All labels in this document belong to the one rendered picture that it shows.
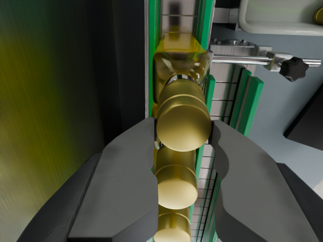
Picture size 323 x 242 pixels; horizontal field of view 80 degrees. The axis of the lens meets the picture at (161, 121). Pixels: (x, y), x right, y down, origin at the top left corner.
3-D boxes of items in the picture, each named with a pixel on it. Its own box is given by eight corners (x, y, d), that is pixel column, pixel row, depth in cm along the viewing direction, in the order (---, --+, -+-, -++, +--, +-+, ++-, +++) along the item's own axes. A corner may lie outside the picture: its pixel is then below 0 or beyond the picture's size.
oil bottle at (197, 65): (162, 32, 35) (149, 57, 16) (194, 33, 35) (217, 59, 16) (162, 64, 38) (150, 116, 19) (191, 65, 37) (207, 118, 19)
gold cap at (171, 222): (156, 186, 20) (152, 226, 16) (190, 187, 20) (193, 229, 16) (156, 208, 22) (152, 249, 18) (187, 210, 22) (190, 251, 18)
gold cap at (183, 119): (159, 78, 15) (154, 102, 11) (206, 79, 14) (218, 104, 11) (158, 119, 16) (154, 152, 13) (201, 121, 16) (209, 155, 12)
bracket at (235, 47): (205, 36, 41) (210, 41, 35) (251, 38, 40) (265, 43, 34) (203, 54, 42) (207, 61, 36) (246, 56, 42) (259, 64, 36)
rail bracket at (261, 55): (200, 41, 35) (212, 54, 24) (296, 45, 34) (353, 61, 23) (198, 58, 36) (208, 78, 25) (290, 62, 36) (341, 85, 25)
